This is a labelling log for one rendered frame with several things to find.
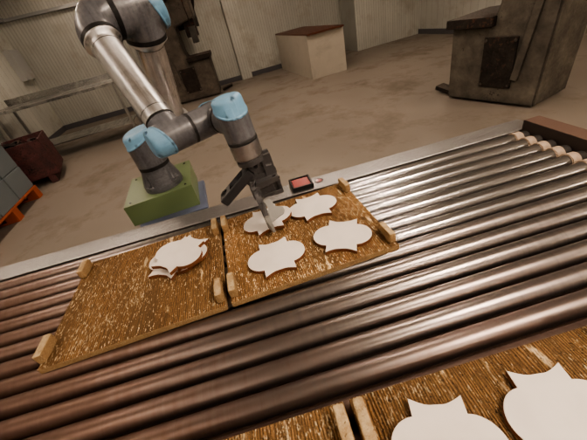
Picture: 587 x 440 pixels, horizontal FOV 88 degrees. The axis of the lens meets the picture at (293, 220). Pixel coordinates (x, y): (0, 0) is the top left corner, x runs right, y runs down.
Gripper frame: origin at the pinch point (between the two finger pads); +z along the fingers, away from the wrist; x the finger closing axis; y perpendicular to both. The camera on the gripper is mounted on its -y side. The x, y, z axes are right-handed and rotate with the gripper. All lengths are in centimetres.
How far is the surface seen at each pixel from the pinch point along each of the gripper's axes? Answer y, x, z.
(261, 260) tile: -4.8, -16.5, -0.3
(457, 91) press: 280, 273, 106
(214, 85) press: -13, 758, 71
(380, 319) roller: 13.8, -40.5, 4.8
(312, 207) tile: 13.5, -1.1, 1.1
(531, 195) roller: 65, -23, 8
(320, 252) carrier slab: 9.2, -19.6, 1.9
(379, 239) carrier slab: 23.8, -22.2, 3.1
